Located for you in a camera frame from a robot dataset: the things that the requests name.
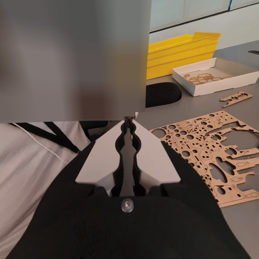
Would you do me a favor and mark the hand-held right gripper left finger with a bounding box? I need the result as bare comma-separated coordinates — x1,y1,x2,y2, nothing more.
75,120,126,197

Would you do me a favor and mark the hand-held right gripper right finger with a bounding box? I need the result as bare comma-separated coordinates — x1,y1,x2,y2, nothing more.
130,119,181,197

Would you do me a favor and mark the laser-cut wooden parts sheet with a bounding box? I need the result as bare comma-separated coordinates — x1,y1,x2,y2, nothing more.
149,110,259,208

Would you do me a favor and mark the black mesh wrist rest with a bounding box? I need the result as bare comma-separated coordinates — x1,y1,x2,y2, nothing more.
146,82,182,108

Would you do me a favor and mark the pile of rubber bands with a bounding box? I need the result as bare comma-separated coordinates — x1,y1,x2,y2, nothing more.
183,73,232,84

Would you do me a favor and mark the yellow plastic bin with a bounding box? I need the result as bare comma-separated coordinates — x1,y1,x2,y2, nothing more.
146,32,222,80

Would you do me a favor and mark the white cardboard tray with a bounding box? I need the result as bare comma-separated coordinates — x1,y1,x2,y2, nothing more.
172,58,259,97

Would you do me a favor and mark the jagged wooden sheet scrap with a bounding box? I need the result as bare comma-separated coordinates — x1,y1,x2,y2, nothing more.
219,91,253,108

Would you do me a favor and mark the black shoulder strap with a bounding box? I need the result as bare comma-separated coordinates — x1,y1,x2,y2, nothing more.
8,121,80,153

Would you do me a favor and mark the thin white cord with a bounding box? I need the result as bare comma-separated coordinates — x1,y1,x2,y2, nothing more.
14,122,68,164

